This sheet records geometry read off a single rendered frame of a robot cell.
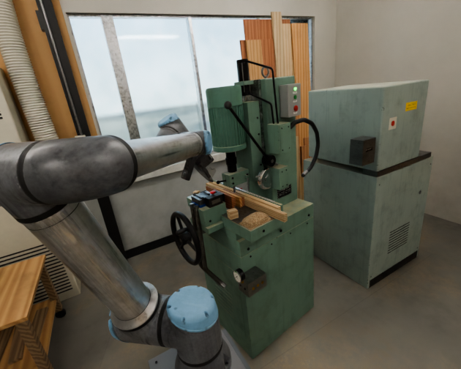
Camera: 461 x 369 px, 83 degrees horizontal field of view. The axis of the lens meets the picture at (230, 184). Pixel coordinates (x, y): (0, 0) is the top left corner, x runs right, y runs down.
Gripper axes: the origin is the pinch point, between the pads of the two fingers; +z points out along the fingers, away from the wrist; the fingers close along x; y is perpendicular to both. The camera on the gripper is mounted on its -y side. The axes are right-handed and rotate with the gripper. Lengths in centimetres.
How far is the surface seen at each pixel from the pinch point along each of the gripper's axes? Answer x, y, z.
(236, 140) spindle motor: -3.6, 22.4, -6.7
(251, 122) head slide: -1.9, 36.0, -6.8
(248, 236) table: -24.7, -9.6, 18.9
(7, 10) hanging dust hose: 133, 6, -115
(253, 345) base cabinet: -17, -47, 87
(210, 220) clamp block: -3.9, -13.7, 13.1
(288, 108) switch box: -12, 53, -2
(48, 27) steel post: 137, 20, -98
